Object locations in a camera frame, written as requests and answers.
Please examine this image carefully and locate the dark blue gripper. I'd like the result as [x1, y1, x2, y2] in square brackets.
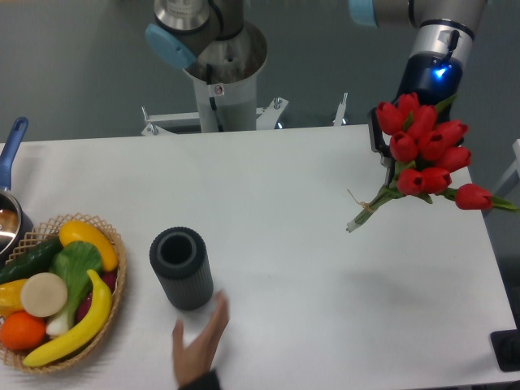
[368, 54, 463, 186]

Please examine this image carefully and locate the red tulip bouquet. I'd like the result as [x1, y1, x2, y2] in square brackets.
[346, 93, 519, 232]

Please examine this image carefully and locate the dark grey ribbed vase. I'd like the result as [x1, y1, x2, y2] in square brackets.
[149, 227, 214, 310]

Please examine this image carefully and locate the dark sleeve forearm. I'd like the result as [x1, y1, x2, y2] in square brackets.
[179, 370, 221, 390]

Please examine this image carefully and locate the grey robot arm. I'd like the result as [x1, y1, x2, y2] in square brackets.
[145, 1, 485, 132]

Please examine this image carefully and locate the bare human hand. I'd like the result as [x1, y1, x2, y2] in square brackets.
[172, 291, 230, 388]

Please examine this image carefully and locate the black device at edge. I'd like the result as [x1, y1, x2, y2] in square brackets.
[490, 329, 519, 372]

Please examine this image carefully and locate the purple red vegetable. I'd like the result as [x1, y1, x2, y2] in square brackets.
[76, 271, 117, 323]

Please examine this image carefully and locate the green bok choy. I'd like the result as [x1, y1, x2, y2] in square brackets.
[46, 240, 102, 338]

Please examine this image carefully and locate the woven wicker basket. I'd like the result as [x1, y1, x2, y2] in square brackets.
[1, 213, 127, 374]

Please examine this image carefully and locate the yellow banana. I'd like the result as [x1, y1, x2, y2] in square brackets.
[23, 270, 112, 367]

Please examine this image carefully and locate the green cucumber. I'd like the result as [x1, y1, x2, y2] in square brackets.
[1, 236, 63, 284]

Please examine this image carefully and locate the beige round disc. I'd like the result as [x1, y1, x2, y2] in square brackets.
[20, 272, 68, 318]

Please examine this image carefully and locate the yellow bell pepper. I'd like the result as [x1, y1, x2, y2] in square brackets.
[0, 279, 27, 318]

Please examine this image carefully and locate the orange fruit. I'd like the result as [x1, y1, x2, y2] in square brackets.
[1, 311, 46, 351]

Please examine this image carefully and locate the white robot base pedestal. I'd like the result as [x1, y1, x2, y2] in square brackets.
[145, 22, 288, 133]

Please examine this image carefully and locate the blue handled saucepan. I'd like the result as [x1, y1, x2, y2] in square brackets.
[1, 117, 33, 267]

